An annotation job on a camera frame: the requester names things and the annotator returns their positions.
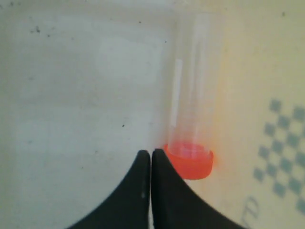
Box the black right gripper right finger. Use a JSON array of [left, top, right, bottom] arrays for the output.
[[151, 149, 242, 229]]

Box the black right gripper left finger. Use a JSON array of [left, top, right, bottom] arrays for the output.
[[70, 150, 151, 229]]

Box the orange-capped tube front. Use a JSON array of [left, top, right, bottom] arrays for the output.
[[164, 13, 218, 180]]

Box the cream plastic bin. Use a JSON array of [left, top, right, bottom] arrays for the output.
[[0, 0, 305, 229]]

